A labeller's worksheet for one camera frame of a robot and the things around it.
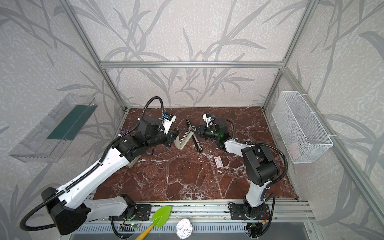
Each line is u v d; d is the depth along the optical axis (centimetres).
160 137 60
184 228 65
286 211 76
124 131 107
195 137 99
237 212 73
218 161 91
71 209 39
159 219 72
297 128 63
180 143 80
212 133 78
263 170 48
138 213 72
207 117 84
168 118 61
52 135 65
